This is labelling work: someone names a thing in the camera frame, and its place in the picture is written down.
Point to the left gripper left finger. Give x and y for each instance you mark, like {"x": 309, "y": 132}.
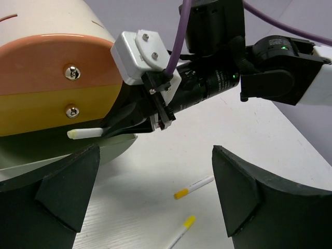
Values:
{"x": 46, "y": 207}

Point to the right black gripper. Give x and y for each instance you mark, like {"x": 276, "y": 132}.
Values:
{"x": 202, "y": 79}

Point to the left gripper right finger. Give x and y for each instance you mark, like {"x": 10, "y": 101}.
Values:
{"x": 263, "y": 210}

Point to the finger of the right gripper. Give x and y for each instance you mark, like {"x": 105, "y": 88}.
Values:
{"x": 144, "y": 127}

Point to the white pen pale yellow cap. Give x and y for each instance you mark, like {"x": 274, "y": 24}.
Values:
{"x": 76, "y": 134}

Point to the white pen orange-yellow cap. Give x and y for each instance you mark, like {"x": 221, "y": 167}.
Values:
{"x": 193, "y": 187}

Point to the grey-green organizer bottom drawer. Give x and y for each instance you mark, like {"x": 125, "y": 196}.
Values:
{"x": 25, "y": 152}

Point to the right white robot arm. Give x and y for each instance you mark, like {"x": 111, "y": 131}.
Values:
{"x": 219, "y": 45}

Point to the cream round drawer organizer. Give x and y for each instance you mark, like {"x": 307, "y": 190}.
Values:
{"x": 21, "y": 19}

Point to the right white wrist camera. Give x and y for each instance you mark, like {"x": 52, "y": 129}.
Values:
{"x": 136, "y": 53}

